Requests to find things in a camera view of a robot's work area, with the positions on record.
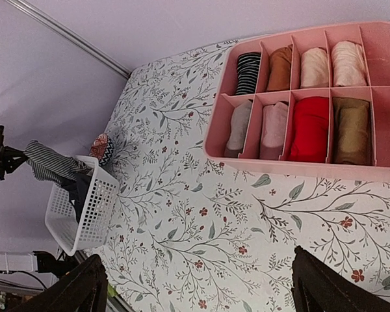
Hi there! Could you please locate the grey striped underwear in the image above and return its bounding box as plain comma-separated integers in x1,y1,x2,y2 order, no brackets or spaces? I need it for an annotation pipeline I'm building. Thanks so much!
24,140,92,187

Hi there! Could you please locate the black striped rolled underwear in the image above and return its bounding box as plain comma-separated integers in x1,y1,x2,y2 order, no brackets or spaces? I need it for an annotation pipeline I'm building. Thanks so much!
235,52,261,96

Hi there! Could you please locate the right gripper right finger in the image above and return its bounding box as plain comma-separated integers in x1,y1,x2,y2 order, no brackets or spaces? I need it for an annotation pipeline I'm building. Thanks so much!
291,246,390,312

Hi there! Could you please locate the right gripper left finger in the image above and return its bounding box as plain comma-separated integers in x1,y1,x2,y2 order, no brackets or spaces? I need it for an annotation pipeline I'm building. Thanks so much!
11,255,108,312

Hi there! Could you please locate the grey pink rolled underwear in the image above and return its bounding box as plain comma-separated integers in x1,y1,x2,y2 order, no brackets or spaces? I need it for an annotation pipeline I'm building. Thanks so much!
224,99,252,158

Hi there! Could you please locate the floral tablecloth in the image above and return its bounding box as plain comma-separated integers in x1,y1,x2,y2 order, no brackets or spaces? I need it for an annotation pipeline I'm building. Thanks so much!
94,40,390,311

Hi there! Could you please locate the dark navy underwear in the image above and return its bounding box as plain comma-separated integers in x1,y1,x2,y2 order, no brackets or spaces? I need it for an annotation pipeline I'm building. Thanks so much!
62,173,91,223

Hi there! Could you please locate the left aluminium frame post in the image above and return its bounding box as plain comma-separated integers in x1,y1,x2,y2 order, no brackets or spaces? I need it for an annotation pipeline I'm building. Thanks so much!
6,0,131,79

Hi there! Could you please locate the red rolled underwear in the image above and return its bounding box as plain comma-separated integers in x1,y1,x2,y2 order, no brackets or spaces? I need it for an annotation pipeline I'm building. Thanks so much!
287,97,330,163

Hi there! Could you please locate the brown rolled underwear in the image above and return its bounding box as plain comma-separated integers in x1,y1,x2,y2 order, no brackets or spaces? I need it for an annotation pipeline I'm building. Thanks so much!
266,44,293,92

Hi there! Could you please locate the white plastic laundry basket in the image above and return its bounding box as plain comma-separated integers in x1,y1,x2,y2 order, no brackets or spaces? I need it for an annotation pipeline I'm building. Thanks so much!
45,155,120,256

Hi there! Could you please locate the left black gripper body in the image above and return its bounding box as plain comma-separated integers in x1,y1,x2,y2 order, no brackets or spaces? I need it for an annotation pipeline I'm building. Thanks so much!
0,146,28,181

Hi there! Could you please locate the olive green underwear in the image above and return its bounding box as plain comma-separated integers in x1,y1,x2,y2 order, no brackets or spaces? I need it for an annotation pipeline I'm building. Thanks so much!
333,97,371,166

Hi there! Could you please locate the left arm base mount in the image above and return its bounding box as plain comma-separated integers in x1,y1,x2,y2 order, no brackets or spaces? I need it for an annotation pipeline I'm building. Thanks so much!
33,251,79,278

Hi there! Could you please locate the pink divided organizer box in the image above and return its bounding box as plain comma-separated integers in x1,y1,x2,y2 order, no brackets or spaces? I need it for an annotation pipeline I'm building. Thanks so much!
203,21,390,182

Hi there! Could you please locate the red white cloth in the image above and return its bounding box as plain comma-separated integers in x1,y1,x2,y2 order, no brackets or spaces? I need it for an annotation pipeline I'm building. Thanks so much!
89,133,114,166

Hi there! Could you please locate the cream rolled underwear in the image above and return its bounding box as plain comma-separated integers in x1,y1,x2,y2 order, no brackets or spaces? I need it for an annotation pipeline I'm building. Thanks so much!
331,41,367,87

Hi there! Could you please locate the mauve rolled underwear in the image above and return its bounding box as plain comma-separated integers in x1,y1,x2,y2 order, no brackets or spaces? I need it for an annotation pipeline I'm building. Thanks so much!
259,101,288,161

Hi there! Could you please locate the pale pink rolled underwear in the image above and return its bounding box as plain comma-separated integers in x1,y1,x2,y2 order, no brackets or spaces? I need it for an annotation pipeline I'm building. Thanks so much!
300,47,330,88

